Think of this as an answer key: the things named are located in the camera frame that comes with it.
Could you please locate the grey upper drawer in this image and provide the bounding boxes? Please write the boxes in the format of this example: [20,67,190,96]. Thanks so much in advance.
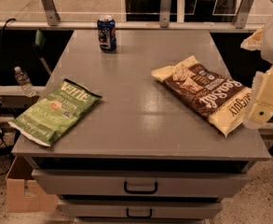
[33,170,249,198]

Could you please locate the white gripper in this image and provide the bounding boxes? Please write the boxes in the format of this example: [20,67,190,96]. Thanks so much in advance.
[240,27,273,130]

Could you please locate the clear plastic water bottle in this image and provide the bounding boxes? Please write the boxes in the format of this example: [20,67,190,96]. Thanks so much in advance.
[14,66,35,97]

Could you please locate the black lower drawer handle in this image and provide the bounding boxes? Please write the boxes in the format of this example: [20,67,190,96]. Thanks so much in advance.
[126,208,153,218]

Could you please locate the cardboard box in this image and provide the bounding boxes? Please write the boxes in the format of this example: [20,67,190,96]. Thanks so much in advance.
[6,157,58,213]

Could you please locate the green handled tool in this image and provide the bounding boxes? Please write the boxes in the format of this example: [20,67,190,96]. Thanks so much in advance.
[33,29,52,76]

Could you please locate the right metal bracket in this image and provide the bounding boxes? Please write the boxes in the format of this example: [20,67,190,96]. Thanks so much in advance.
[233,0,254,29]

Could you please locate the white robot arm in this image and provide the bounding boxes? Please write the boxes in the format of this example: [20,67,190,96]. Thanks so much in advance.
[243,15,273,129]

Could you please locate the grey lower drawer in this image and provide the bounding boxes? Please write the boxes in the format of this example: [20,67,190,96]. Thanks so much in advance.
[59,200,222,219]

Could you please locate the left metal bracket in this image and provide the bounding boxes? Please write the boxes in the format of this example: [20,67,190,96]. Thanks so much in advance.
[41,0,61,26]

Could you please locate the black upper drawer handle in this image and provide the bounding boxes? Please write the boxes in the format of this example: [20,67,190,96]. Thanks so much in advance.
[123,181,158,195]

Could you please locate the brown sea salt chips bag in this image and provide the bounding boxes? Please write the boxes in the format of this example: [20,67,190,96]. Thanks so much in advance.
[151,56,251,136]

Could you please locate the blue pepsi can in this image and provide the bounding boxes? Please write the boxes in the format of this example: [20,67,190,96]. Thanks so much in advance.
[97,15,116,52]

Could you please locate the green kettle chips bag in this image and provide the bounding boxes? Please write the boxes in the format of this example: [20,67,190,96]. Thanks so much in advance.
[8,79,102,147]

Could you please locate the black drawer handle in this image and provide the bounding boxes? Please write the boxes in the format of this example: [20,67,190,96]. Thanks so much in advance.
[126,208,153,218]
[123,181,158,195]

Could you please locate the middle metal bracket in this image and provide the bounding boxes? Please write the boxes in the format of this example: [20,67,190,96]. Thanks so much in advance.
[159,0,171,28]

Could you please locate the grey drawer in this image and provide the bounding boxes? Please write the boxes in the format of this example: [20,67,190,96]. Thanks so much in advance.
[59,200,222,219]
[33,170,249,198]

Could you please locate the metal bracket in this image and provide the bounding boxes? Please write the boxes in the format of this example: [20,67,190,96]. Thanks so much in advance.
[159,0,171,28]
[41,0,61,26]
[233,0,254,29]

